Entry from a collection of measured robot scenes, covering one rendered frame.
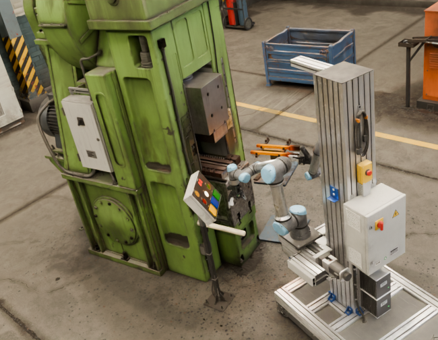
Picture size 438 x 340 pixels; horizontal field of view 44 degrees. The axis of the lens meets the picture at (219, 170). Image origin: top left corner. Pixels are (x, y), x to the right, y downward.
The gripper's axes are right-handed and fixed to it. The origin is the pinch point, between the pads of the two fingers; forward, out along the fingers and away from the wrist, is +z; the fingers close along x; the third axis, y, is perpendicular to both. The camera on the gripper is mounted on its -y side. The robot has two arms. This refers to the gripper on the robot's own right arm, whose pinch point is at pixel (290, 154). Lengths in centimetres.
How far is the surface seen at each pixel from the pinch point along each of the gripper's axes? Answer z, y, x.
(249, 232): 40, 76, -20
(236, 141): 52, -6, 7
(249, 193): 35, 33, -18
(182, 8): 52, -140, -40
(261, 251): 30, 94, -23
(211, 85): 43, -79, -36
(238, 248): 40, 73, -47
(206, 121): 46, -54, -50
